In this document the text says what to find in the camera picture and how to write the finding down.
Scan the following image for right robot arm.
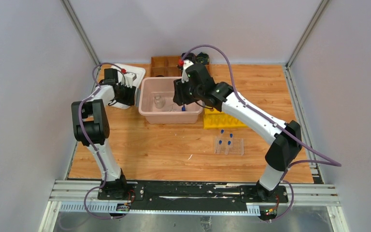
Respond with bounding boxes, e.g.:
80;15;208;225
173;60;302;202

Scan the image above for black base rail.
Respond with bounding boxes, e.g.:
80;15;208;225
49;180;340;216

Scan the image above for white plastic bin lid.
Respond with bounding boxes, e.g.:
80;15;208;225
100;63;146;109

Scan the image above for clear plastic bag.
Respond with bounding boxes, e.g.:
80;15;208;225
214;136;244;156

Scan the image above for purple cable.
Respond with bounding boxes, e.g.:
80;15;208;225
179;44;342;193
78;62;128;220

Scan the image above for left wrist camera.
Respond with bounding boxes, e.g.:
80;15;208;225
121;72;137;87

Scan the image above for small glass beaker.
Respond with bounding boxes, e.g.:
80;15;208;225
154;94;166;109

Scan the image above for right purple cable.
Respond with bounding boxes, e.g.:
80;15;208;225
179;44;342;193

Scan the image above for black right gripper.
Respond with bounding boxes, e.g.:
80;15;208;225
173;77;203;107

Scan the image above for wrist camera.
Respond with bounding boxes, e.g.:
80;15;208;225
178;59;194;83
121;72;137;87

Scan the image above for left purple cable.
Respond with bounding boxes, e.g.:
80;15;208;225
78;62;128;220

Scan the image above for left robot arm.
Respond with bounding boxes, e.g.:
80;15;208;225
71;64;137;203

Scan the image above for yellow test tube rack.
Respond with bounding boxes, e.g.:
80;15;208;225
203;109;248;130

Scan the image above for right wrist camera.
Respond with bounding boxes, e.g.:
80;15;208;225
178;59;194;83

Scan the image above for pink plastic storage bin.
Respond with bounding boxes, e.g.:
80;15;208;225
139;77;203;124

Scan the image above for wooden compartment tray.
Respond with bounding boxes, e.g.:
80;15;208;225
149;56;214;95

